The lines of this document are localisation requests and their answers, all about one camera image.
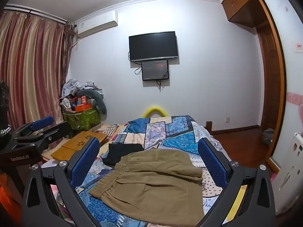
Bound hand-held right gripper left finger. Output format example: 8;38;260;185
22;137;101;227

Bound wooden overhead cabinet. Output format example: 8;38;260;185
221;0;274;28

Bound white sliding wardrobe door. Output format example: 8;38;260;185
259;0;303;171

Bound grey plush pillow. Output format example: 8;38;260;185
76;89;107;118

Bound wooden door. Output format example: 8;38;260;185
256;0;286;173

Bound black wall television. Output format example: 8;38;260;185
128;31;179;62

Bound small black wall monitor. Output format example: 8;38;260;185
141;60;169;81

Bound person's orange clothing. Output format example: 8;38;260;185
0;170;24;227

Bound curtain rail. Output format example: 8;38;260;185
4;3;70;25

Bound black pants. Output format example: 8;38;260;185
102;143;145;166

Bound white air conditioner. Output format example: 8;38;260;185
75;10;118;38

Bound khaki pants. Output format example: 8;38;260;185
89;148;205;225

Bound pile of pale clothes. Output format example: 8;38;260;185
62;79;104;98

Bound patchwork printed blanket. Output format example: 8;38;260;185
41;115;248;227

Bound wooden lap desk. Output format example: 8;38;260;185
51;131;107;161

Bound pink striped curtain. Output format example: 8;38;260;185
0;11;68;135

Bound yellow foam ring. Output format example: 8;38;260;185
142;106;169;119

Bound brown patterned curtain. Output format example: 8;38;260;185
62;20;79;95

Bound green storage box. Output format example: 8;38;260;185
63;109;101;131

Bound orange box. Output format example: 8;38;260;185
75;103;93;112

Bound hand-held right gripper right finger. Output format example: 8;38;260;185
198;137;276;227

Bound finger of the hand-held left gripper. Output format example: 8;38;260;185
11;116;55;139
14;121;72;150

